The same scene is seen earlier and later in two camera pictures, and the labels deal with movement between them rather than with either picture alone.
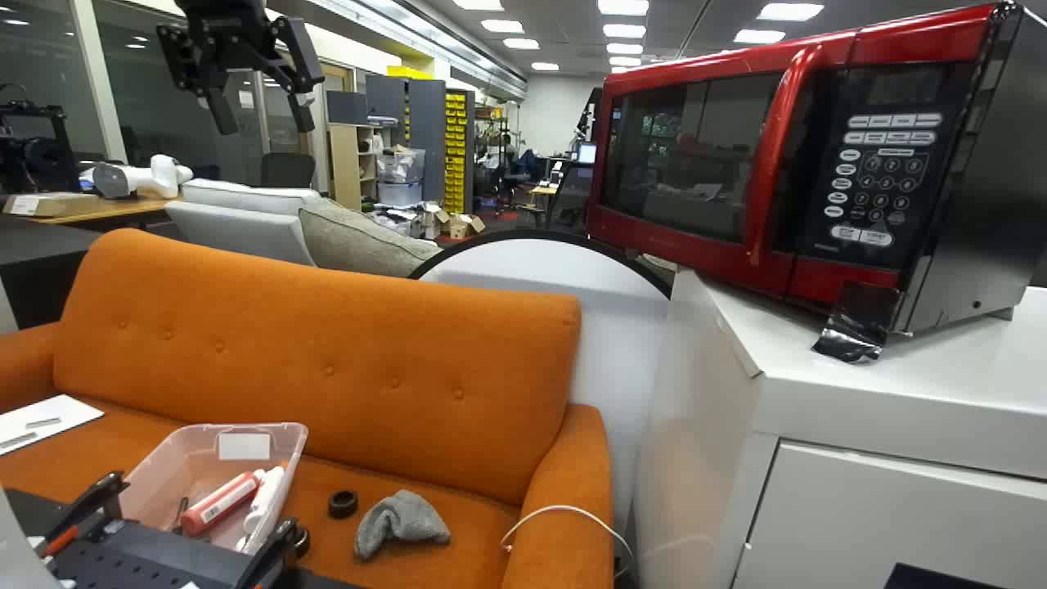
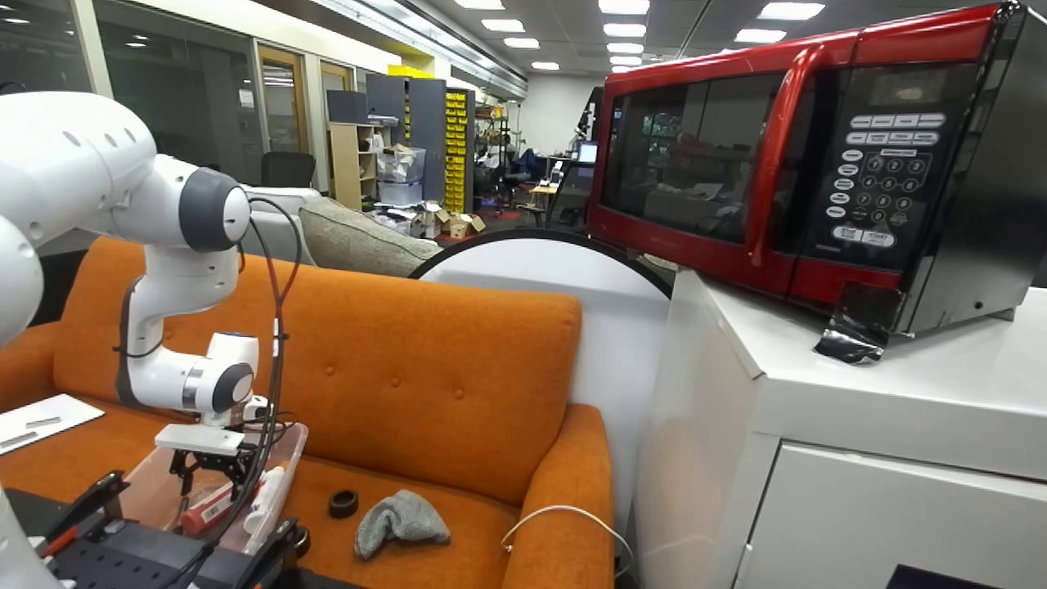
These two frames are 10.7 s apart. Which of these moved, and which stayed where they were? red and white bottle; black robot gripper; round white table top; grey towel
Moved: black robot gripper
Stayed: grey towel; round white table top; red and white bottle
